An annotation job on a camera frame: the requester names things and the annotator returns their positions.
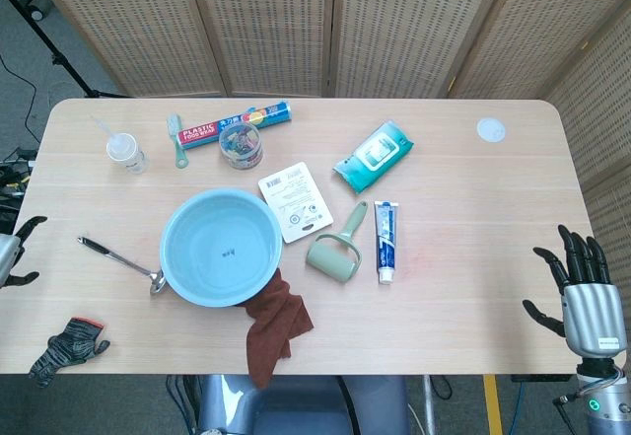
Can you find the wooden woven folding screen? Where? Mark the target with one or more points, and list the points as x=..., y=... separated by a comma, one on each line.
x=394, y=25

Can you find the white table leg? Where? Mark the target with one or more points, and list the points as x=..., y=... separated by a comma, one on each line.
x=428, y=405

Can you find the light blue plastic basin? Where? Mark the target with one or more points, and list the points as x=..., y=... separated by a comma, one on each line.
x=222, y=247

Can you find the black tripod stand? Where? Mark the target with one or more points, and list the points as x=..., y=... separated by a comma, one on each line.
x=59, y=55

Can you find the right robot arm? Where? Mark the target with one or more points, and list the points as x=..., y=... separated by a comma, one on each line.
x=609, y=400

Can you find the white round table cap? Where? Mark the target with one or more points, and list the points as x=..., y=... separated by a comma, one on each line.
x=491, y=130

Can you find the grey striped work glove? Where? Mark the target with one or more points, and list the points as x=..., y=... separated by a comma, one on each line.
x=64, y=351

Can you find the white product card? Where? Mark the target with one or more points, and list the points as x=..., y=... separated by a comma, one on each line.
x=296, y=200

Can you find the clear squeeze bottle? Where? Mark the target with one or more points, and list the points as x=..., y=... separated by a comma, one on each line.
x=125, y=151

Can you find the plastic food wrap box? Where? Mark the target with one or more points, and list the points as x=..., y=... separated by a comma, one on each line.
x=202, y=131

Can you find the green toothbrush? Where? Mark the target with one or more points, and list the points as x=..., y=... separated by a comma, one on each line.
x=177, y=144

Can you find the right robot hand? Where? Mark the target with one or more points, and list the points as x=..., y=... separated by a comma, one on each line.
x=591, y=307

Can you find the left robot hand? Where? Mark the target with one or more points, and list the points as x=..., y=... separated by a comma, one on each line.
x=9, y=250

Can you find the brown microfibre cloth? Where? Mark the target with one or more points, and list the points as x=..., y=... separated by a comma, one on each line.
x=276, y=326

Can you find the green lint roller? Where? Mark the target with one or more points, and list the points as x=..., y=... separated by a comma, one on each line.
x=332, y=257

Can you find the teal wet wipes pack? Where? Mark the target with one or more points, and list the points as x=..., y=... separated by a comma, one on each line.
x=374, y=156

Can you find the clear jar of clips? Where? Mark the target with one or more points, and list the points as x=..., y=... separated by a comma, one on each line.
x=241, y=146

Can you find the blue white toothpaste tube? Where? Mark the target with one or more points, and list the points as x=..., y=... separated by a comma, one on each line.
x=386, y=238

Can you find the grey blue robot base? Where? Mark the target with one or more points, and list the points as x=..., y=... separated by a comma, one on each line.
x=296, y=405

